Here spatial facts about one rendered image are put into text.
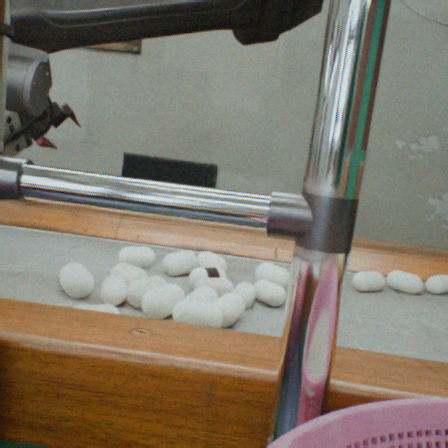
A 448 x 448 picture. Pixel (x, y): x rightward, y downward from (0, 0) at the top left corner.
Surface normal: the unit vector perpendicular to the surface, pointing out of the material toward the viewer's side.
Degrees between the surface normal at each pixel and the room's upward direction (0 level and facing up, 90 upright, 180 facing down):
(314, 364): 90
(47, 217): 45
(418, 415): 75
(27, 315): 0
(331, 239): 90
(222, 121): 91
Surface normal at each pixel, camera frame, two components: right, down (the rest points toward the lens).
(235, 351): 0.12, -0.98
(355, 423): 0.59, -0.07
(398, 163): -0.16, 0.13
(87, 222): 0.03, -0.60
